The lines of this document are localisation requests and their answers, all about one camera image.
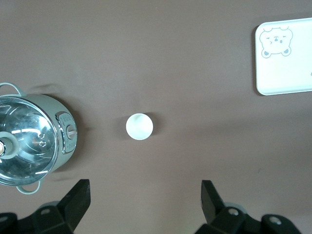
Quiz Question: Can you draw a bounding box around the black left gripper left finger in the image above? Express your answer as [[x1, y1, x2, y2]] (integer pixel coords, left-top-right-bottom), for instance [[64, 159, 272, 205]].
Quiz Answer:
[[0, 179, 91, 234]]

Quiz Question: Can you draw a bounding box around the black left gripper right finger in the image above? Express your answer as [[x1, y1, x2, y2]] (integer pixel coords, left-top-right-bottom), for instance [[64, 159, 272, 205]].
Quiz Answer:
[[196, 179, 301, 234]]

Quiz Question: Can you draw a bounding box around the white plastic cup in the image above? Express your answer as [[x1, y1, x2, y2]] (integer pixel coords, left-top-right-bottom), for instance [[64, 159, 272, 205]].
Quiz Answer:
[[125, 113, 155, 141]]

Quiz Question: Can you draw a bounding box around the cream tray with bear print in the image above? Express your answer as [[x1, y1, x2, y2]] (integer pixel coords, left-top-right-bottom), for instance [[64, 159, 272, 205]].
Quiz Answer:
[[254, 17, 312, 96]]

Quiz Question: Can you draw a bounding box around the glass pot lid with knob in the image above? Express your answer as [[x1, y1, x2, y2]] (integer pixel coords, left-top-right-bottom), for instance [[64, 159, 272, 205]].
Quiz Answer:
[[0, 96, 58, 187]]

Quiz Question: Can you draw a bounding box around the sage green electric cooking pot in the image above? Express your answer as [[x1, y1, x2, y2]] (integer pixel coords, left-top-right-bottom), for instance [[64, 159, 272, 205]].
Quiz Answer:
[[0, 82, 78, 195]]

